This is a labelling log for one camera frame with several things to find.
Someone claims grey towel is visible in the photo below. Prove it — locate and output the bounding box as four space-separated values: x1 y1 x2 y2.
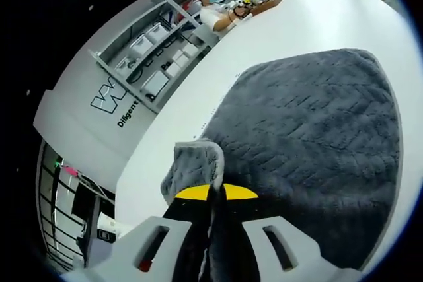
160 48 403 282

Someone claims group of white storage boxes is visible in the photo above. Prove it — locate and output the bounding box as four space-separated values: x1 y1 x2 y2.
114 20 202 98

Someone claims grey metal shelf rack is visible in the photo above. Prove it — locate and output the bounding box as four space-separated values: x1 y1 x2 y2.
88 0 252 114

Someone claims wooden tray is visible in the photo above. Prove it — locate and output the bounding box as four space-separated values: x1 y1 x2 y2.
252 0 285 15

